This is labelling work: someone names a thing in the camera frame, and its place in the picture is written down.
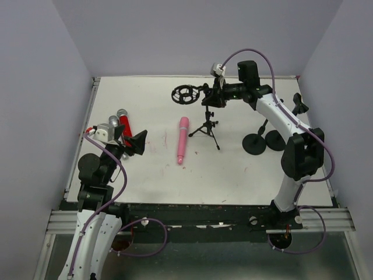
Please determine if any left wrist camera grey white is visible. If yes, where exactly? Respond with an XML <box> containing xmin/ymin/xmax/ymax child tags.
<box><xmin>89</xmin><ymin>123</ymin><xmax>115</xmax><ymax>144</ymax></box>

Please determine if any black mounting base plate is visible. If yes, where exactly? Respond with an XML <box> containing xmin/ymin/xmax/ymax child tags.
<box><xmin>59</xmin><ymin>201</ymin><xmax>304</xmax><ymax>244</ymax></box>

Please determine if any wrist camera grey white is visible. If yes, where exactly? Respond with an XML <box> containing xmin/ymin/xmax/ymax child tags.
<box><xmin>89</xmin><ymin>123</ymin><xmax>115</xmax><ymax>144</ymax></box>
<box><xmin>210</xmin><ymin>62</ymin><xmax>226</xmax><ymax>78</ymax></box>

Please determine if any black tripod shock mount stand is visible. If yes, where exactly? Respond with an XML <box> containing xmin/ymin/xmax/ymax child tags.
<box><xmin>171</xmin><ymin>82</ymin><xmax>220</xmax><ymax>151</ymax></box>

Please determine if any pink microphone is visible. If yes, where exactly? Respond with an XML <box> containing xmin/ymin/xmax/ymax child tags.
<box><xmin>177</xmin><ymin>117</ymin><xmax>189</xmax><ymax>165</ymax></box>

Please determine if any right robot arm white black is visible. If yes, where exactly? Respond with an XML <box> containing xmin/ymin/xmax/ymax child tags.
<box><xmin>202</xmin><ymin>61</ymin><xmax>325</xmax><ymax>213</ymax></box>

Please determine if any black round base stand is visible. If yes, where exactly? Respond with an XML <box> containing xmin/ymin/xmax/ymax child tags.
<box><xmin>265</xmin><ymin>93</ymin><xmax>309</xmax><ymax>152</ymax></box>
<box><xmin>242</xmin><ymin>119</ymin><xmax>268</xmax><ymax>155</ymax></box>

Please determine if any aluminium rail frame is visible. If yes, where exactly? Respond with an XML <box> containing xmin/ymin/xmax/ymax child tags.
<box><xmin>31</xmin><ymin>76</ymin><xmax>357</xmax><ymax>280</ymax></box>

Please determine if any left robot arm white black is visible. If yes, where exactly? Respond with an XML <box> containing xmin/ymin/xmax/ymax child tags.
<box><xmin>59</xmin><ymin>124</ymin><xmax>147</xmax><ymax>279</ymax></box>

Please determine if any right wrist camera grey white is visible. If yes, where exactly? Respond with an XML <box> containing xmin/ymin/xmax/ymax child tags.
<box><xmin>210</xmin><ymin>62</ymin><xmax>226</xmax><ymax>78</ymax></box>

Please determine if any silver microphone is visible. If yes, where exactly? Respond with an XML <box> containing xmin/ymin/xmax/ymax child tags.
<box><xmin>108</xmin><ymin>115</ymin><xmax>129</xmax><ymax>160</ymax></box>

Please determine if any red glitter microphone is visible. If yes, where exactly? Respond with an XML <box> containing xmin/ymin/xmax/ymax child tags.
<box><xmin>117</xmin><ymin>108</ymin><xmax>132</xmax><ymax>146</ymax></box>

